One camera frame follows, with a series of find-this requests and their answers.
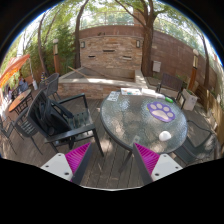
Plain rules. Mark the round wooden side table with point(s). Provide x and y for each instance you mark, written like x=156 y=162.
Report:
x=21 y=102

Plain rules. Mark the large tree trunk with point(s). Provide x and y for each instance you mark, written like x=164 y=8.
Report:
x=143 y=12

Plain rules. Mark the white planter box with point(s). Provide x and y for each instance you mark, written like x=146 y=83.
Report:
x=190 y=99

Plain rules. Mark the round glass patio table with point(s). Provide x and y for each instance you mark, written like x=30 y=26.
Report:
x=128 y=121

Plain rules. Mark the green small object on table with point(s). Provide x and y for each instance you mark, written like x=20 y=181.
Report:
x=169 y=100

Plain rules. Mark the black chair right of table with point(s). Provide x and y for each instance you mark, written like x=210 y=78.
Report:
x=189 y=153

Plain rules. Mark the stone raised planter fountain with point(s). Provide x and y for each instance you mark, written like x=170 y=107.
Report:
x=95 y=86

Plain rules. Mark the dark chair behind armchair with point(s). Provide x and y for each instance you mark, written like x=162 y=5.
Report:
x=50 y=85

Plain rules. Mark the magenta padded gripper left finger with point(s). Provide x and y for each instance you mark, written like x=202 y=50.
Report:
x=70 y=166

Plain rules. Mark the black backpack on chair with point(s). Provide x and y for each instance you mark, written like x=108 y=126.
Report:
x=52 y=117

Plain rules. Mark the white computer mouse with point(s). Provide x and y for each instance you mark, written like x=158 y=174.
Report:
x=164 y=136

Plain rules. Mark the grey mesh chair far left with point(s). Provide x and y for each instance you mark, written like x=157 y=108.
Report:
x=21 y=125

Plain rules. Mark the dark wicker chair behind table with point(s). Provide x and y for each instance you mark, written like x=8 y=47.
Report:
x=170 y=82

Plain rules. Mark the orange patio umbrella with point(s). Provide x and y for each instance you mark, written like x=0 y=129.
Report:
x=13 y=66

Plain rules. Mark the black metal armchair near table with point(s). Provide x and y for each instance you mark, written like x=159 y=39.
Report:
x=81 y=124

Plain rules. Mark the white booklet on table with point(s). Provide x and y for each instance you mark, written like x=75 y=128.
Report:
x=130 y=91

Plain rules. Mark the purple paw print mouse pad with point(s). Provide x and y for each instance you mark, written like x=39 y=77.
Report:
x=161 y=111

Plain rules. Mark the white paper on table edge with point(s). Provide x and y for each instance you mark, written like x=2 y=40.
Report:
x=152 y=93

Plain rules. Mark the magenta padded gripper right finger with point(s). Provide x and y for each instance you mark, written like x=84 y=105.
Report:
x=153 y=166

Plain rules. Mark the patterned paper sheet on table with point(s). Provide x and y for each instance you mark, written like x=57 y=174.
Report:
x=113 y=96

